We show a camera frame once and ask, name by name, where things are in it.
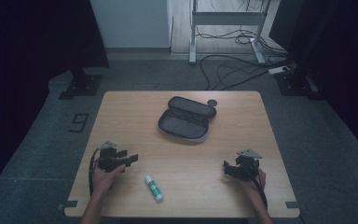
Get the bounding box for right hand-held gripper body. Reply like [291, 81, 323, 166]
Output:
[233, 148, 263, 182]

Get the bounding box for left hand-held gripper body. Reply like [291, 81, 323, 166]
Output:
[97, 141, 129, 174]

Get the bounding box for person's right hand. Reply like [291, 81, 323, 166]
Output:
[237, 168, 268, 202]

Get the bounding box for person's left hand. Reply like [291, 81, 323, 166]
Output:
[91, 159, 128, 196]

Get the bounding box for white and green glue stick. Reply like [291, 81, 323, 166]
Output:
[145, 174, 165, 203]

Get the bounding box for open dark grey pencil case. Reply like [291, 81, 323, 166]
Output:
[157, 95, 218, 144]

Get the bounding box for grey tape piece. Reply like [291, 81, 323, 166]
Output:
[57, 200, 79, 212]

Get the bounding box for black stand base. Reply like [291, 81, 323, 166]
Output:
[274, 61, 324, 101]
[58, 66, 104, 101]

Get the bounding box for white power strip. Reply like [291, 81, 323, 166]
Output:
[267, 65, 291, 76]

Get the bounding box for black curtain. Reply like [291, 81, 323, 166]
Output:
[268, 0, 358, 157]
[0, 0, 110, 206]

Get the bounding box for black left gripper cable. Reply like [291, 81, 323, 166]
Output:
[88, 147, 103, 198]

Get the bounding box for black floor cables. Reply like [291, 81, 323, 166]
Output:
[195, 0, 293, 91]

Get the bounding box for white metal desk frame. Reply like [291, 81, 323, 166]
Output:
[188, 0, 272, 65]

